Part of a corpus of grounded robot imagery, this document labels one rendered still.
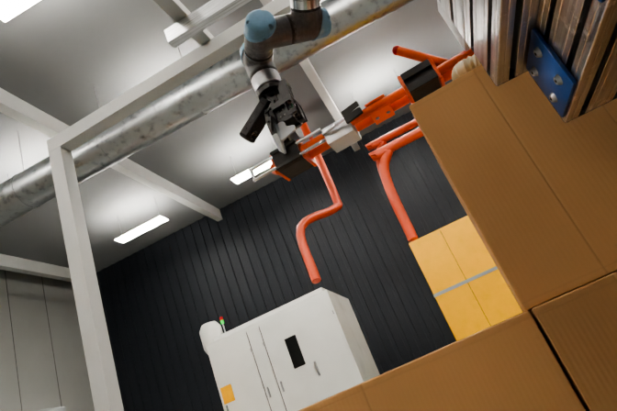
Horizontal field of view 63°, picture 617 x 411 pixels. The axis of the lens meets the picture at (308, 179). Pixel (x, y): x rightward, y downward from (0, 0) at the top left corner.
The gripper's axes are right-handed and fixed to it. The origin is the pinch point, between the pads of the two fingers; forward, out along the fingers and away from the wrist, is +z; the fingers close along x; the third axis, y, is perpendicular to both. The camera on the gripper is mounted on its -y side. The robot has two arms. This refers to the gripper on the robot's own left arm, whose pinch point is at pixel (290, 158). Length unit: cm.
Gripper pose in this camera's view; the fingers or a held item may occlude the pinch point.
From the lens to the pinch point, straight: 122.5
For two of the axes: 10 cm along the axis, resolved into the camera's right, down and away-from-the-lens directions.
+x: 3.9, 2.7, 8.8
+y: 8.5, -4.8, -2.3
